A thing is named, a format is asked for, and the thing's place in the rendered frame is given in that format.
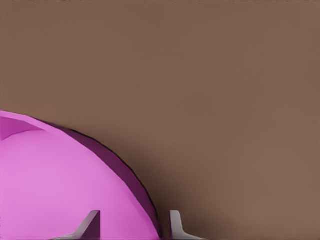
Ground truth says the pink plate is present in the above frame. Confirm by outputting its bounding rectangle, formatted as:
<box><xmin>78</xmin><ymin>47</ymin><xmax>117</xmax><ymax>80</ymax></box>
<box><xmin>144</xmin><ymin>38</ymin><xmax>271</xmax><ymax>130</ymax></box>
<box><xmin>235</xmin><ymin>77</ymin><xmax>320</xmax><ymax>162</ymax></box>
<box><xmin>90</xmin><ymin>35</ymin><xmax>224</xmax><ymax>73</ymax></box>
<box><xmin>0</xmin><ymin>110</ymin><xmax>164</xmax><ymax>240</ymax></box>

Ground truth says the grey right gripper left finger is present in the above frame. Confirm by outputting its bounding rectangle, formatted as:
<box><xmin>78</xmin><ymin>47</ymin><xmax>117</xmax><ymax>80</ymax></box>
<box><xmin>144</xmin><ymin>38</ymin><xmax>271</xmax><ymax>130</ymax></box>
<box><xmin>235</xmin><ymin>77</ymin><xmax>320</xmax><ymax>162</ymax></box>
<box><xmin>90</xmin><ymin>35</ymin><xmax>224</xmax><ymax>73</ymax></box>
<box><xmin>53</xmin><ymin>209</ymin><xmax>101</xmax><ymax>240</ymax></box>

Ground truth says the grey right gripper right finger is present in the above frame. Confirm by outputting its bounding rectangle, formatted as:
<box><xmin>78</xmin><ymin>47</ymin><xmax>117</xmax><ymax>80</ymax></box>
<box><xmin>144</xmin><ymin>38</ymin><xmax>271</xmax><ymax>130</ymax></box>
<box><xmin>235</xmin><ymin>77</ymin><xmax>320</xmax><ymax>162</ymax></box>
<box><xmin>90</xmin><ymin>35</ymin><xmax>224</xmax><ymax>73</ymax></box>
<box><xmin>169</xmin><ymin>209</ymin><xmax>205</xmax><ymax>240</ymax></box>

